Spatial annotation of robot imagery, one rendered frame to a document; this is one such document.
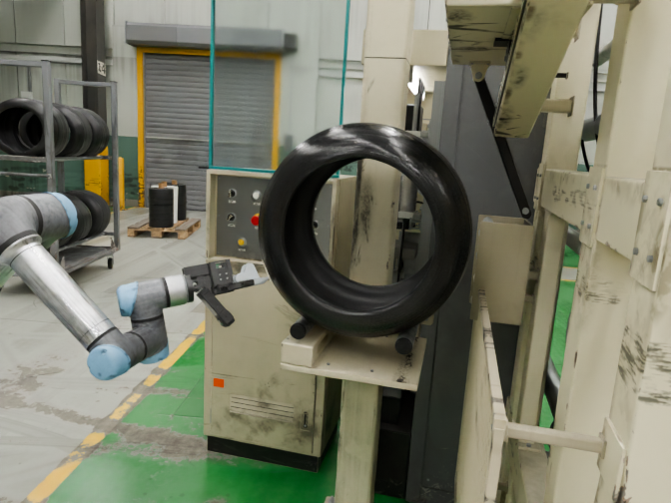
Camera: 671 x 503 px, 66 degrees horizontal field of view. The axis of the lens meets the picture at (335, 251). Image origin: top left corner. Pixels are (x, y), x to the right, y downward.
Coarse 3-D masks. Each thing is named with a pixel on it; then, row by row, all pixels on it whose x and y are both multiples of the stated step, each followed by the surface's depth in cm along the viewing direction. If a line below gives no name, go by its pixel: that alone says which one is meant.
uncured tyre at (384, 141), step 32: (352, 128) 127; (384, 128) 125; (288, 160) 131; (320, 160) 127; (352, 160) 152; (384, 160) 123; (416, 160) 122; (288, 192) 130; (320, 192) 158; (448, 192) 122; (288, 224) 156; (448, 224) 122; (288, 256) 135; (320, 256) 159; (448, 256) 124; (288, 288) 135; (320, 288) 158; (352, 288) 158; (384, 288) 156; (416, 288) 126; (448, 288) 127; (320, 320) 135; (352, 320) 132; (384, 320) 130; (416, 320) 131
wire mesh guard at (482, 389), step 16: (480, 304) 137; (480, 320) 140; (480, 336) 135; (480, 352) 127; (480, 368) 121; (496, 368) 95; (480, 384) 119; (496, 384) 89; (464, 400) 169; (480, 400) 113; (496, 400) 83; (464, 416) 168; (480, 416) 108; (496, 416) 78; (464, 432) 159; (480, 432) 105; (496, 432) 77; (464, 448) 151; (480, 448) 103; (496, 448) 78; (464, 464) 142; (480, 464) 102; (496, 464) 78; (464, 480) 137; (480, 480) 94; (496, 480) 79; (464, 496) 131; (480, 496) 92
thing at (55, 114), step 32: (0, 64) 401; (32, 64) 400; (0, 128) 437; (32, 128) 483; (64, 128) 433; (96, 128) 500; (32, 160) 414; (64, 160) 461; (32, 192) 442; (64, 192) 514; (96, 224) 515; (64, 256) 447; (96, 256) 505; (0, 288) 443
